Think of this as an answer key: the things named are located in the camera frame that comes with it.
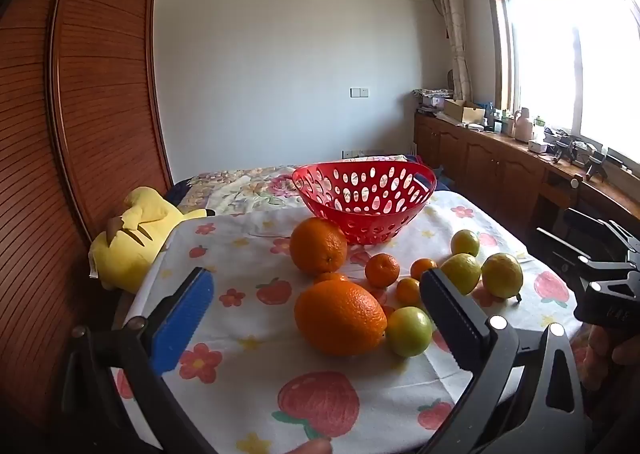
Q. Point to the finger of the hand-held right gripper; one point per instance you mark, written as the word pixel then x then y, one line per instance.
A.
pixel 575 254
pixel 600 229

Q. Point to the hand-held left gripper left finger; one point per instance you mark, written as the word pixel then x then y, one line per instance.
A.
pixel 182 319

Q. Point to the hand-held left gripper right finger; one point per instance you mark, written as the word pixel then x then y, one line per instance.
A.
pixel 452 316

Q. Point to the green apple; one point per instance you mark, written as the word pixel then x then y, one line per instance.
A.
pixel 409 331

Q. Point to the small mandarin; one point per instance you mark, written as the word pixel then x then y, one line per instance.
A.
pixel 382 270
pixel 330 277
pixel 420 264
pixel 408 291

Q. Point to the large oval orange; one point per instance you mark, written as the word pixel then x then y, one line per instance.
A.
pixel 340 317

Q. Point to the red perforated plastic basket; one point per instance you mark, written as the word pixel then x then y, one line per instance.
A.
pixel 340 221

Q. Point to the large round orange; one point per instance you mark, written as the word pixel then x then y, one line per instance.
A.
pixel 318 245

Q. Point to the person's right hand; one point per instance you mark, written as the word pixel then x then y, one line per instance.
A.
pixel 597 359

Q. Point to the person's left hand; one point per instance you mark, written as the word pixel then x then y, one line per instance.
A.
pixel 312 447

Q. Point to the white fruit-printed tablecloth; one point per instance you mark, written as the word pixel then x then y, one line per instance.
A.
pixel 250 334

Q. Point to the yellow plush toy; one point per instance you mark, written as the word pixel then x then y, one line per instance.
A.
pixel 130 244

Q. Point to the small white box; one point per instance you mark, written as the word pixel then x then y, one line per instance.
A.
pixel 537 146

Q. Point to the pink thermos jug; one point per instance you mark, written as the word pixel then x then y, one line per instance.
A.
pixel 523 128

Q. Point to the long wooden cabinet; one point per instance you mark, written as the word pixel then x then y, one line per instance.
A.
pixel 480 163

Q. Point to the floral bed blanket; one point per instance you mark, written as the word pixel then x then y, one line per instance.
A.
pixel 240 189

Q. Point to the blue bottle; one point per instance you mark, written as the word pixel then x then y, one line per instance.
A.
pixel 492 116

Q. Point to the open cardboard box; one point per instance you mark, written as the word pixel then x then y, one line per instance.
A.
pixel 465 112

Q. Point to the wooden framed window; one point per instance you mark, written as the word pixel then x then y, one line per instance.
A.
pixel 575 43

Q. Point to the stack of floral boxes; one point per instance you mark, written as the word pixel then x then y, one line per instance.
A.
pixel 431 100

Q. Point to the wooden slatted wardrobe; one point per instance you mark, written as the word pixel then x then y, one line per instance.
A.
pixel 100 108

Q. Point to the pale patterned curtain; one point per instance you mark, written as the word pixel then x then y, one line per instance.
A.
pixel 456 33

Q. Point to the white wall socket strip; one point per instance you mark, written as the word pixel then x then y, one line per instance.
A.
pixel 362 152

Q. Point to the white wall switch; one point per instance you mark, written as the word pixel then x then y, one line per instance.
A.
pixel 360 92

